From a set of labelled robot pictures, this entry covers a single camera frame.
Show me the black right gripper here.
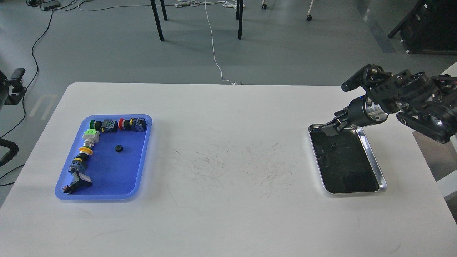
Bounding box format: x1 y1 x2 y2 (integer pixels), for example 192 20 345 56
319 96 389 136

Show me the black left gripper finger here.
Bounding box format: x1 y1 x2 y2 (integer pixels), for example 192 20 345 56
4 68 27 106

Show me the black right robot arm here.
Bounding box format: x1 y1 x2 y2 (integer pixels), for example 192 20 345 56
319 64 457 144

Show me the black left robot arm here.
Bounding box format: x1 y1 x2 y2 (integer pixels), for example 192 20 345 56
0 68 27 166

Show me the silver metal tray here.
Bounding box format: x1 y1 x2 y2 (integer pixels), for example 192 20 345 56
308 124 387 197

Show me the blue plastic tray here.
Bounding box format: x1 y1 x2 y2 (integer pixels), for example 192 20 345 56
55 114 153 200

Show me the black equipment case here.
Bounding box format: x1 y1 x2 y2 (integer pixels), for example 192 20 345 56
387 0 457 55

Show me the black table leg right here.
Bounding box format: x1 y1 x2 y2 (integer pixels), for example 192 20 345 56
236 0 244 40

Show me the black table leg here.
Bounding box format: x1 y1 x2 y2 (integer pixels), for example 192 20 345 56
150 0 168 42
236 0 244 40

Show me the black floor cable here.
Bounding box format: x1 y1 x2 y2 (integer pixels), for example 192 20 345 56
0 0 86 188

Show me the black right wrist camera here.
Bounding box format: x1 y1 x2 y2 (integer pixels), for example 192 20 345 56
341 64 384 92

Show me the green white switch component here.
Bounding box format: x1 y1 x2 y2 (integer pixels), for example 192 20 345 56
82 128 100 148

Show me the yellow push button switch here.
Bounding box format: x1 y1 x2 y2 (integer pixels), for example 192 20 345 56
68 146 93 174

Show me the green push button switch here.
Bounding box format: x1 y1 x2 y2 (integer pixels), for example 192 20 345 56
89 119 119 133

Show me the black white switch component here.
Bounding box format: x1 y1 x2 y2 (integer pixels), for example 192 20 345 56
62 171 92 194

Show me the red push button switch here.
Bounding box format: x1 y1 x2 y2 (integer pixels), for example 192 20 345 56
118 117 147 132

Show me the white floor cable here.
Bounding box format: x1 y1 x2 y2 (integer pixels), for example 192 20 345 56
175 0 247 85

